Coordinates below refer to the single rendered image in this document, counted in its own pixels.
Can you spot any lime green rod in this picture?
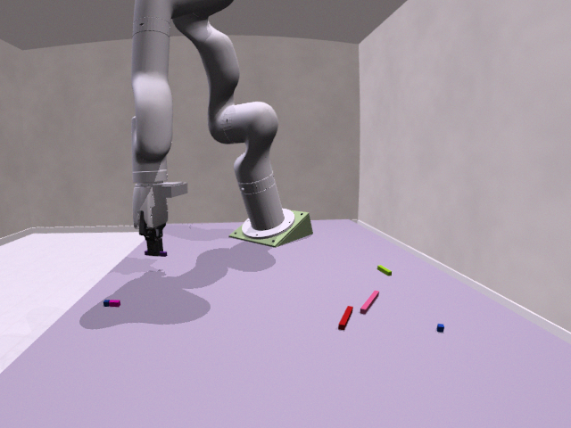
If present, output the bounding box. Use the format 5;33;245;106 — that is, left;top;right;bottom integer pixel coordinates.
377;265;392;276

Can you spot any pink rod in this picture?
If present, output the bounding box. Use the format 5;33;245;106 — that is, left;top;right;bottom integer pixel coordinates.
360;291;379;314

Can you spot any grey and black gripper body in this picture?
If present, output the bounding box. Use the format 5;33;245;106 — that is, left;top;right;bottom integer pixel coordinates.
133;185;168;229

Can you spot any purple rod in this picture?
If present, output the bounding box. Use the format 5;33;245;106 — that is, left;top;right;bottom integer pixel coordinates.
145;251;168;257

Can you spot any red rod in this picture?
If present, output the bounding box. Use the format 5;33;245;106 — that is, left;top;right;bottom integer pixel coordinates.
338;306;353;330

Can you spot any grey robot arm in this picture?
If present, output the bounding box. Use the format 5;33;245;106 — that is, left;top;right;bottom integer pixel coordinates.
131;0;295;239

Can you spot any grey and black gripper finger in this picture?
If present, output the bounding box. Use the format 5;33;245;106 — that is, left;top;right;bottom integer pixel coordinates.
139;210;160;257
155;223;166;251

